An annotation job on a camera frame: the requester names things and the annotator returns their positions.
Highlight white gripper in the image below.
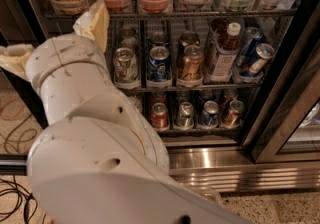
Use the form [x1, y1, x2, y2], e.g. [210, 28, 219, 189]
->
[0, 0, 110, 88]

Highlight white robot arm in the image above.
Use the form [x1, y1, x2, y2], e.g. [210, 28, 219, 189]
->
[0, 0, 250, 224]

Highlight white green can middle shelf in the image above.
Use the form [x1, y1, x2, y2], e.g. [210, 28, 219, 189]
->
[113, 48, 138, 84]

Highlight blue can middle shelf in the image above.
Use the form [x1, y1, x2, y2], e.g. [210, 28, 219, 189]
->
[148, 46, 171, 82]

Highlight blue can shelf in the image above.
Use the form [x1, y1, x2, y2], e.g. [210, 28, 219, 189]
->
[148, 46, 171, 82]
[198, 101, 219, 128]

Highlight red can bottom shelf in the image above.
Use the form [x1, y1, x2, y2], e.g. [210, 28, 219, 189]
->
[151, 103, 169, 131]

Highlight gold can middle shelf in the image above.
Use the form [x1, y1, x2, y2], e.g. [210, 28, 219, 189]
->
[178, 45, 204, 81]

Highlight gold can shelf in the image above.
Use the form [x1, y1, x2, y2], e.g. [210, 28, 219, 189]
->
[178, 45, 204, 81]
[221, 100, 245, 128]

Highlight silver can bottom shelf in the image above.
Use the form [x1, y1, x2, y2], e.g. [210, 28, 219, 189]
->
[174, 102, 194, 129]

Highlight blue can bottom shelf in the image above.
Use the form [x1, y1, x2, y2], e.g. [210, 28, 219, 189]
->
[198, 101, 219, 128]

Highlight stainless steel fridge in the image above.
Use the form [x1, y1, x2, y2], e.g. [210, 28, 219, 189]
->
[1, 0, 319, 192]

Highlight gold can bottom shelf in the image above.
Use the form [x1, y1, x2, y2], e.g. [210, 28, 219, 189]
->
[221, 100, 245, 128]

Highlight blue silver can rear right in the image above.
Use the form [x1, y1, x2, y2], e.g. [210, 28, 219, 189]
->
[235, 27, 263, 67]

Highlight blue silver can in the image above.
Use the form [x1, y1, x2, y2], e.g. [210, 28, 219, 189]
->
[235, 27, 263, 67]
[240, 43, 275, 77]

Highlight blue silver can front right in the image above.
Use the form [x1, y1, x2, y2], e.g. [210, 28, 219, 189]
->
[240, 43, 275, 77]

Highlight right glass fridge door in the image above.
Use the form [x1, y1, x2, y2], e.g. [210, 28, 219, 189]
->
[241, 44, 320, 164]

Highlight brown tea bottle white cap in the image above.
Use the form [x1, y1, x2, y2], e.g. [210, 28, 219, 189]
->
[206, 22, 241, 82]

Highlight top wire shelf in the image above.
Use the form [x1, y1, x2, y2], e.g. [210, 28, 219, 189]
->
[44, 8, 298, 22]

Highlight wire shelf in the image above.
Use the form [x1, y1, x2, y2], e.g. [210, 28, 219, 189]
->
[44, 8, 298, 22]
[119, 83, 262, 95]

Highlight black floor cables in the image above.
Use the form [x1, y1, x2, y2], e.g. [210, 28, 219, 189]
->
[0, 175, 39, 224]

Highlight middle wire shelf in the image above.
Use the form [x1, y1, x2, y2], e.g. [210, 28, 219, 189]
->
[119, 83, 262, 95]

